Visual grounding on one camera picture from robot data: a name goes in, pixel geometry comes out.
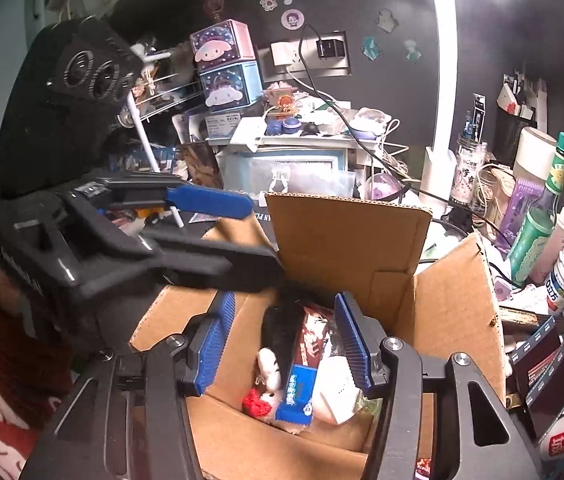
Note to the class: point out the person's left forearm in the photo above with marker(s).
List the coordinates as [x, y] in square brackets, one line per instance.
[17, 360]

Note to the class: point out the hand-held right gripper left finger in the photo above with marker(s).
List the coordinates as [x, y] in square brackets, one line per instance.
[217, 340]

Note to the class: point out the white cat plush red bow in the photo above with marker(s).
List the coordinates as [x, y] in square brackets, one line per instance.
[257, 402]

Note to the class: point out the blue candy packet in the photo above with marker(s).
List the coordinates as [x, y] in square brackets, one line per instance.
[297, 392]

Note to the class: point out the stack of blue card packs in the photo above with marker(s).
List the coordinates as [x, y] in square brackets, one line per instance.
[132, 160]

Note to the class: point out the wall outlet panel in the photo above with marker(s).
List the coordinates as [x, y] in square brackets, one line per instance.
[287, 52]

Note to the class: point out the pale blue round pouch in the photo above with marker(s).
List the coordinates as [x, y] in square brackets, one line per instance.
[370, 122]

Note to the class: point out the labelled clear jar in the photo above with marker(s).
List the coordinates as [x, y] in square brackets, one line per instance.
[469, 175]

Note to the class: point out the red character spring figure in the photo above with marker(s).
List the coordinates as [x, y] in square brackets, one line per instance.
[214, 2]

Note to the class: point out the purple package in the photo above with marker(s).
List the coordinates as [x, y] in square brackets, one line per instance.
[521, 205]

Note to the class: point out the black fluffy plush toy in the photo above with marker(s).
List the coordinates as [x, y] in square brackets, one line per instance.
[279, 325]

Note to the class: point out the white paper roll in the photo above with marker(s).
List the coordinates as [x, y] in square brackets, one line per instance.
[536, 152]

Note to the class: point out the white and red sticker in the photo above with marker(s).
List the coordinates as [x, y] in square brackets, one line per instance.
[268, 2]

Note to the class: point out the cardboard box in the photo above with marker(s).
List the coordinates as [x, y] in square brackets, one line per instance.
[341, 240]

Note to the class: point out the green character sticker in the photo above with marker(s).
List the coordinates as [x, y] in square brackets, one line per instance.
[412, 51]

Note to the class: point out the orange haired figurine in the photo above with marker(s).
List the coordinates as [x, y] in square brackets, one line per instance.
[282, 101]

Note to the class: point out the pink round bun packet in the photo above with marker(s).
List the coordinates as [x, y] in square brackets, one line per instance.
[334, 385]

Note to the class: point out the pink cartoon box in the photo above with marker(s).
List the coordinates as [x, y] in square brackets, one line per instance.
[222, 47]

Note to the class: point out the pale character sticker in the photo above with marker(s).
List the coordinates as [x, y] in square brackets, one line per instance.
[386, 20]

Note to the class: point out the brown chocolate bar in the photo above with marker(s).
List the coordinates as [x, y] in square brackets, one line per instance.
[312, 335]

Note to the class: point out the blue round figurines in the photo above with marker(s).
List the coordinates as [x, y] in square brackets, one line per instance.
[284, 126]

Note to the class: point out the acrylic picture stand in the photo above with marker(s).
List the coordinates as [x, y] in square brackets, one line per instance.
[202, 165]

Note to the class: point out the green glass bottle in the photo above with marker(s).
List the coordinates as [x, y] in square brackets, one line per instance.
[531, 240]

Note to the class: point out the clear gift bag with bow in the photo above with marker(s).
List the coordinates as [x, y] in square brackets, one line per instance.
[307, 170]

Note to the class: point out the black mesh pen holder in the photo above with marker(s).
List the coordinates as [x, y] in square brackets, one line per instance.
[514, 130]

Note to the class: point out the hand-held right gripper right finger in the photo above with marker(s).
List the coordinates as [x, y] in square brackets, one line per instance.
[354, 345]

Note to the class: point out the round portrait badge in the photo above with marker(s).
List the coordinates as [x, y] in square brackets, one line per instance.
[292, 19]

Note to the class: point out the blue cartoon box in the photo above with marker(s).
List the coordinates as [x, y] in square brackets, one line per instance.
[229, 87]

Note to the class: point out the small white box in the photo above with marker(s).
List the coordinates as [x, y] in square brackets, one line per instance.
[248, 135]

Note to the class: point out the teal haired character sticker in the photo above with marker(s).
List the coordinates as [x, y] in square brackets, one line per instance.
[370, 48]

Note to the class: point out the small white plush charm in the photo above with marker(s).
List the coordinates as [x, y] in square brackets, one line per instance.
[268, 367]

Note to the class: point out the dark striped box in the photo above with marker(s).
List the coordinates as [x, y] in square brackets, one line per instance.
[544, 365]

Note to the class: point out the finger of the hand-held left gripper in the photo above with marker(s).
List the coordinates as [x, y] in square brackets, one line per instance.
[212, 202]
[222, 265]

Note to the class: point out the black charger plug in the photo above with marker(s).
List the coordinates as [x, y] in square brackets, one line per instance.
[328, 49]

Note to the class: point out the white desk lamp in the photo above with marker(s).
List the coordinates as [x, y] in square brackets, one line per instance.
[441, 110]

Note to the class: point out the white pump bottle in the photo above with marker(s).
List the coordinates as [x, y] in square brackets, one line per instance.
[559, 232]

